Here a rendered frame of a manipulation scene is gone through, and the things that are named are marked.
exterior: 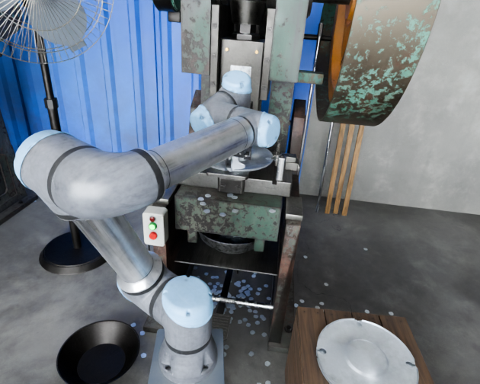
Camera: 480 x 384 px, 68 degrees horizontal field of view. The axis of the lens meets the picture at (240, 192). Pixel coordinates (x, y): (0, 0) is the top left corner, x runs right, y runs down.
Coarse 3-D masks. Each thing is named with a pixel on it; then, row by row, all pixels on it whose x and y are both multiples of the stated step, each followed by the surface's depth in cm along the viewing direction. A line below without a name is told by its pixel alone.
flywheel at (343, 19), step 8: (352, 0) 109; (336, 8) 146; (344, 8) 141; (352, 8) 111; (336, 16) 143; (344, 16) 141; (352, 16) 113; (336, 24) 143; (344, 24) 142; (336, 32) 143; (344, 32) 139; (336, 40) 143; (344, 40) 137; (336, 48) 143; (344, 48) 135; (336, 56) 141; (336, 64) 140; (328, 72) 146; (336, 72) 137; (328, 80) 143; (336, 80) 134; (328, 88) 140; (328, 96) 138
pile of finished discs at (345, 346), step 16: (336, 320) 117; (352, 320) 118; (320, 336) 112; (336, 336) 112; (352, 336) 112; (368, 336) 113; (384, 336) 113; (320, 352) 107; (336, 352) 107; (352, 352) 106; (368, 352) 107; (384, 352) 108; (400, 352) 108; (320, 368) 103; (336, 368) 102; (352, 368) 102; (368, 368) 102; (384, 368) 102; (400, 368) 103; (416, 368) 104
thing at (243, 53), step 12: (240, 36) 120; (252, 36) 120; (228, 48) 118; (240, 48) 118; (252, 48) 117; (228, 60) 120; (240, 60) 120; (252, 60) 119; (252, 72) 121; (252, 84) 123; (252, 96) 125; (252, 108) 127
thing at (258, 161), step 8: (256, 152) 135; (264, 152) 135; (224, 160) 126; (248, 160) 128; (256, 160) 128; (264, 160) 129; (272, 160) 127; (216, 168) 119; (224, 168) 118; (248, 168) 121; (256, 168) 120
